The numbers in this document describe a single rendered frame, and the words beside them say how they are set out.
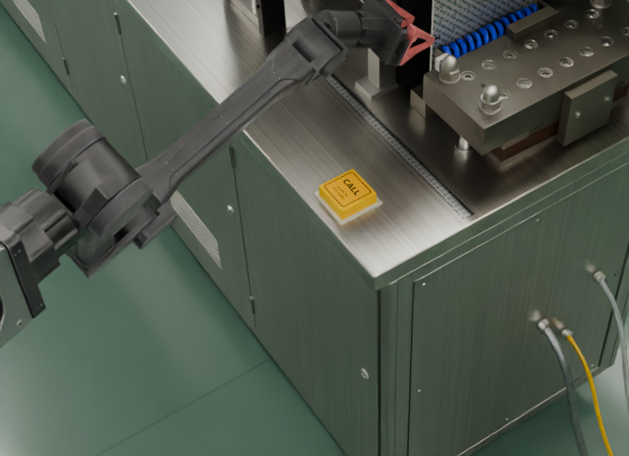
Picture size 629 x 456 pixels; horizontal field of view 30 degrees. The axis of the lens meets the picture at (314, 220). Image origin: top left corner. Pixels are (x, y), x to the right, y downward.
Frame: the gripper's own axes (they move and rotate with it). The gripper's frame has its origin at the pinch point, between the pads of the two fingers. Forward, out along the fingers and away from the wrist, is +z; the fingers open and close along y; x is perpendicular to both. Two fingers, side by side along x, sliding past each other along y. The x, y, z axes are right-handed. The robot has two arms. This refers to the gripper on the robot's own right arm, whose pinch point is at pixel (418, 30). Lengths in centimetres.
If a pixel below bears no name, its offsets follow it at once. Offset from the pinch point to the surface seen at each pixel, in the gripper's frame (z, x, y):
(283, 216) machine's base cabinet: -3.7, -45.9, -6.9
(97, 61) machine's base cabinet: 5, -73, -94
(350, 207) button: -11.1, -25.3, 13.2
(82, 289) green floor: 3, -124, -67
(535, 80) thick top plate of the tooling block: 16.0, -0.2, 13.5
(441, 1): 3.9, 4.4, -2.0
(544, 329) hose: 41, -50, 27
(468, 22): 12.6, 0.6, -2.1
